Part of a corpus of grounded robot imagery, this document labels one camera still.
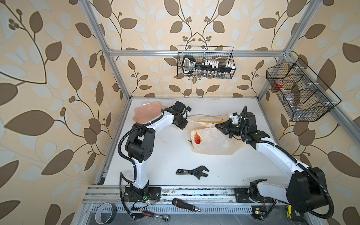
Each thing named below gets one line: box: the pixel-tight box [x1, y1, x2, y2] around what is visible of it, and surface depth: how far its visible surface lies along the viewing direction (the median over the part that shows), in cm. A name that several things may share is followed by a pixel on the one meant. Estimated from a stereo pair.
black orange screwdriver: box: [172, 197, 202, 213], surface depth 71 cm
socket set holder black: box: [182, 55, 235, 75], surface depth 84 cm
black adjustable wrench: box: [175, 165, 210, 180], surface depth 84 cm
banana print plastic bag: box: [185, 112, 248, 156], surface depth 81 cm
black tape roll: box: [94, 202, 118, 225], surface depth 69 cm
